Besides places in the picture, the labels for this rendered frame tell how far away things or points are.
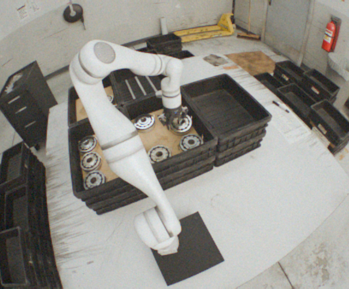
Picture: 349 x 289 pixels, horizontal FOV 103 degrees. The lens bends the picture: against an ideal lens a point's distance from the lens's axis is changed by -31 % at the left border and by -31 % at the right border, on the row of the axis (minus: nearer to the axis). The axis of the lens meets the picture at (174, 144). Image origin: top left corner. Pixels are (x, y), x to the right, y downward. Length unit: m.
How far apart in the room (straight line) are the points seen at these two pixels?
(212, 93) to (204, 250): 0.81
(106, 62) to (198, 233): 0.66
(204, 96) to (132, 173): 0.80
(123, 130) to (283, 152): 0.89
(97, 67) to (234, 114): 0.78
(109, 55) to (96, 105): 0.12
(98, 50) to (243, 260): 0.85
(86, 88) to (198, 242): 0.64
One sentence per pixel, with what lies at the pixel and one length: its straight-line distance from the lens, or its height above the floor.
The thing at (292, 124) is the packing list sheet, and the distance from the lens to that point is 1.31.
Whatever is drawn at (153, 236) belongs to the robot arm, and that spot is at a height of 1.07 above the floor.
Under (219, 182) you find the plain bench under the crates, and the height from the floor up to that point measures 0.70.
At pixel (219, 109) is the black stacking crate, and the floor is 0.83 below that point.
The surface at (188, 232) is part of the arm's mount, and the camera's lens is 0.80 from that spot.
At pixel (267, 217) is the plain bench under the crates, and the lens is 0.92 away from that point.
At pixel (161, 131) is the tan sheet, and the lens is 0.95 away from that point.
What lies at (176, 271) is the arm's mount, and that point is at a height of 0.75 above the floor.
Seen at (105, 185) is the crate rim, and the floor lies 0.93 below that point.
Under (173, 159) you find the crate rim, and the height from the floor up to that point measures 0.93.
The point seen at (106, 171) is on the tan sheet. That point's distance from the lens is 0.89.
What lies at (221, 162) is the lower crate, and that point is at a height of 0.73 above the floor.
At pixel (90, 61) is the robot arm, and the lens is 0.42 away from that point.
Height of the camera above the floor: 1.53
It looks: 52 degrees down
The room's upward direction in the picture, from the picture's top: 8 degrees counter-clockwise
